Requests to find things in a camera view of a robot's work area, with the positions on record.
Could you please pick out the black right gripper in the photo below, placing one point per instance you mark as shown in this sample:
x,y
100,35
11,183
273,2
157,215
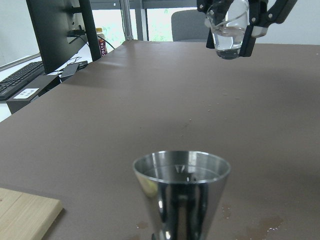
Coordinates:
x,y
258,11

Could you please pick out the clear glass cup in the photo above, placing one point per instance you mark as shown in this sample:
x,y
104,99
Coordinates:
x,y
228,20

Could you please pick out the steel measuring jigger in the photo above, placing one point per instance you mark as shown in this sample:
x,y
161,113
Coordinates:
x,y
182,190

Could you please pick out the black small box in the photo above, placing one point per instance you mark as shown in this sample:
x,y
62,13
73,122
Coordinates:
x,y
33,90

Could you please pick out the black keyboard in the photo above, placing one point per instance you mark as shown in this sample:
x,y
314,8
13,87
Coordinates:
x,y
19,79

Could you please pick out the wooden cutting board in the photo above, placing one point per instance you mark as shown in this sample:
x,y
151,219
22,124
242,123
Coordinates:
x,y
25,216

